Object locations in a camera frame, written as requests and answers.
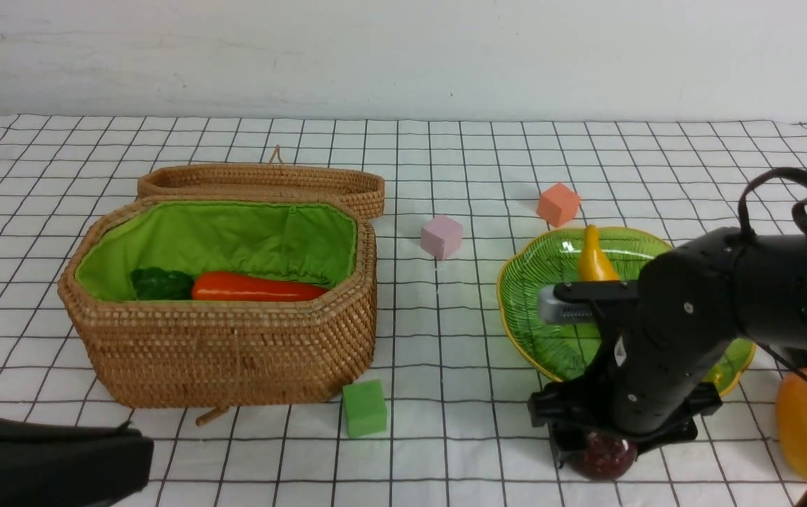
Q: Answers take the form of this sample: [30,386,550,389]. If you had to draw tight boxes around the white checkered tablecloth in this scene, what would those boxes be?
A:
[0,115,807,506]

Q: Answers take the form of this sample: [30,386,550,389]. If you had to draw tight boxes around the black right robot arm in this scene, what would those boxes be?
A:
[527,227,807,460]

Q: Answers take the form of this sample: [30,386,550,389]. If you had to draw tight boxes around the dark purple toy passionfruit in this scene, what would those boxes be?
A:
[567,432,639,481]

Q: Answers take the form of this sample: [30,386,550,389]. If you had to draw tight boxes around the green glass leaf plate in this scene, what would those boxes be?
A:
[496,227,756,396]

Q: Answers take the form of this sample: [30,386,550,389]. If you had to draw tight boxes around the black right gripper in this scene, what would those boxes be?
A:
[527,311,725,469]

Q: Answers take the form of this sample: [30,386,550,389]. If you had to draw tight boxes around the orange foam cube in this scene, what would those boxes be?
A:
[536,182,581,228]

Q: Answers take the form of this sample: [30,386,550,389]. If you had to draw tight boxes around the pink foam cube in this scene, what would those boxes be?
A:
[420,215,463,259]

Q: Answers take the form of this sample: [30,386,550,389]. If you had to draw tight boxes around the yellow toy banana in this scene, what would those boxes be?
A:
[577,225,620,282]

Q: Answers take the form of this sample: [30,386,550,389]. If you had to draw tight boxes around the green foam cube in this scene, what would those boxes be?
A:
[342,380,388,439]

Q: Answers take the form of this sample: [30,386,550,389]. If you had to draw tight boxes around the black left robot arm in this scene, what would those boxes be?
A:
[0,418,154,506]

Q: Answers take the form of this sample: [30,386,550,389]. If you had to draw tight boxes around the woven rattan basket lid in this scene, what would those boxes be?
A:
[137,146,385,219]

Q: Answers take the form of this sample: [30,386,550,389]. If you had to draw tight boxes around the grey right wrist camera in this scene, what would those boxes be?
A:
[537,285,594,325]

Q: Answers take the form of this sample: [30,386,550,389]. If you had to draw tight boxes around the orange toy carrot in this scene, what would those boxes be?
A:
[130,267,330,303]

